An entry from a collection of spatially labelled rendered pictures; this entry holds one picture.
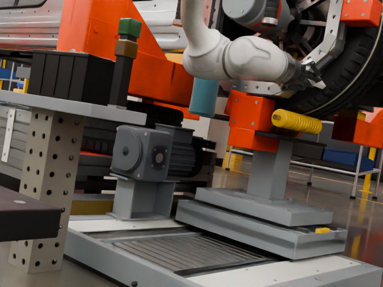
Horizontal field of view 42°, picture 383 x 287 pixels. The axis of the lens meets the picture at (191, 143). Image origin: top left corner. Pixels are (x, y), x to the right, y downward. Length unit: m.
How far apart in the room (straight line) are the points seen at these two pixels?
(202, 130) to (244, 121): 4.89
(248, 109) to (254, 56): 0.44
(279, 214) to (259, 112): 0.33
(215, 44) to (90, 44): 0.54
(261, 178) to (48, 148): 0.80
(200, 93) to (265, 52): 0.43
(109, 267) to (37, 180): 0.30
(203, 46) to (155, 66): 0.62
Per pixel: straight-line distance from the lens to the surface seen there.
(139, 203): 1.92
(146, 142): 1.67
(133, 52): 1.20
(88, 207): 1.78
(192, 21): 1.30
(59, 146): 1.34
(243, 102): 1.67
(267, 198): 1.78
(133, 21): 1.20
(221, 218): 1.73
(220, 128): 6.68
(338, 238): 1.84
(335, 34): 1.57
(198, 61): 1.36
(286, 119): 1.60
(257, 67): 1.26
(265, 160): 1.79
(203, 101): 1.64
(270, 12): 1.43
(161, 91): 1.97
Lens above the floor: 0.43
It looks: 2 degrees down
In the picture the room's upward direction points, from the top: 10 degrees clockwise
